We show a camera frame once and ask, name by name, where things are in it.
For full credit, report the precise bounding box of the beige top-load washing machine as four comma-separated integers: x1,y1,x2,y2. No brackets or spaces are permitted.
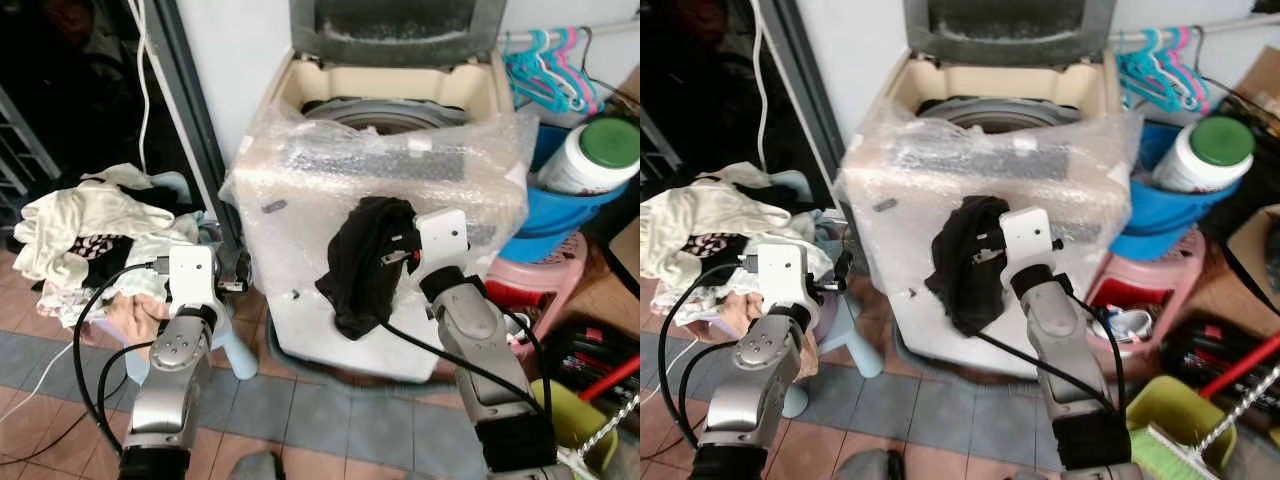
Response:
230,45,543,387
840,45,1138,383

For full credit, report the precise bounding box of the teal clothes hanger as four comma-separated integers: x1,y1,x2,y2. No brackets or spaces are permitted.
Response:
503,28,573,114
1116,28,1186,113

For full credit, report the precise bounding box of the pink clothes hanger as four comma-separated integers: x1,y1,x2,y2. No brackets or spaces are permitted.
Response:
553,27,604,116
1168,25,1216,113

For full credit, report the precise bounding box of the light blue plastic stool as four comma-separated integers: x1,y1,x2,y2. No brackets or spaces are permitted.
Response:
148,171,260,382
778,169,887,420

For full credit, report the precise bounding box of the pink garment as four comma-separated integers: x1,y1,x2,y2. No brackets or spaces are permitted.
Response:
714,290,763,341
103,292,173,348

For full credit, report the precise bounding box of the clear bubble wrap sheet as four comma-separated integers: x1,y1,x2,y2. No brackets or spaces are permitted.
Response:
219,98,542,256
832,97,1144,251

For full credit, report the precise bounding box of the black white patterned garment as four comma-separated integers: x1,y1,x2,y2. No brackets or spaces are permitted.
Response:
68,233,133,264
690,232,749,261

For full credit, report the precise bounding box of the blue plastic basin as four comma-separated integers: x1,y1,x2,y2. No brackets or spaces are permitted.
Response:
497,122,629,265
1109,120,1243,263

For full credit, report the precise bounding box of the pink plastic stool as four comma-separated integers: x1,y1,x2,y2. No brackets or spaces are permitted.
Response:
486,231,590,348
1084,227,1207,353

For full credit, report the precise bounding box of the cream garment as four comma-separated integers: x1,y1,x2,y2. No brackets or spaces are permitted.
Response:
12,164,176,291
640,162,791,291

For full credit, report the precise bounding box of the white bottle with green cap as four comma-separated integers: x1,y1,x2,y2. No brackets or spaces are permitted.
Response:
1151,114,1257,194
538,116,641,197

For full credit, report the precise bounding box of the black plastic crate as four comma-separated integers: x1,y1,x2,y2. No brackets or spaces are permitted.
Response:
543,318,641,403
1158,316,1280,403

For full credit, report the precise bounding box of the grey washer lid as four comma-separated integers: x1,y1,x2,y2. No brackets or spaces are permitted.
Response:
289,0,509,70
902,0,1118,69

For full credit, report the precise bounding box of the green dustpan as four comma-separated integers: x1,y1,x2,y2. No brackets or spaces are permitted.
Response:
529,377,623,479
1124,374,1238,479

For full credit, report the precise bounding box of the brown cardboard box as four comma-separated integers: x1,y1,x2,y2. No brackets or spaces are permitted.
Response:
1224,204,1280,313

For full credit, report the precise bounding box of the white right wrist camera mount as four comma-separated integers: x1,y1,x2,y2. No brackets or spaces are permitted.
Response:
999,206,1057,272
414,207,472,277

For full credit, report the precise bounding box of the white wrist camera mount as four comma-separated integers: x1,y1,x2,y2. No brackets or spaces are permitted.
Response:
756,242,812,311
999,206,1057,272
167,244,220,311
414,207,472,277

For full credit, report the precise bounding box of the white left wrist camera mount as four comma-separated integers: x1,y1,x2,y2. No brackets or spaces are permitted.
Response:
167,244,220,311
756,242,812,311

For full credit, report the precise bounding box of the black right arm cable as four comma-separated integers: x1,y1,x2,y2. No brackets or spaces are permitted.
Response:
378,305,554,413
972,285,1129,413

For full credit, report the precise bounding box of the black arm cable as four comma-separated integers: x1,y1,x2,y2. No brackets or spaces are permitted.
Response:
71,261,173,453
378,305,554,413
972,285,1129,413
657,261,763,453

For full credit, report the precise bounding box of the dark door frame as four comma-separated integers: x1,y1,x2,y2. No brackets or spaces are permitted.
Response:
148,0,248,293
772,0,851,216

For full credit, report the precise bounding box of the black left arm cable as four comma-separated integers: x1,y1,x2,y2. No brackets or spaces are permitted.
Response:
657,261,763,453
71,261,173,453

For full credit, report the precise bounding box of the white floor cable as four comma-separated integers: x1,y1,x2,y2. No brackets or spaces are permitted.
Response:
640,338,703,409
0,340,77,423

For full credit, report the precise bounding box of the white hanging cable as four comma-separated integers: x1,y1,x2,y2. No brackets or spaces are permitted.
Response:
127,0,153,177
749,0,773,173

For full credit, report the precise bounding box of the red broom handle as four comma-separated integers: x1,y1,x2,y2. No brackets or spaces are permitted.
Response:
1197,332,1280,400
577,354,641,404

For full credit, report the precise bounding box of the white twisted rope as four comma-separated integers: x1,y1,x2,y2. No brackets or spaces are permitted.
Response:
568,393,641,473
1193,364,1280,463

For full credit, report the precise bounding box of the white clothes rail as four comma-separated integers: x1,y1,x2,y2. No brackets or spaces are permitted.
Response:
1108,14,1280,43
500,20,641,43

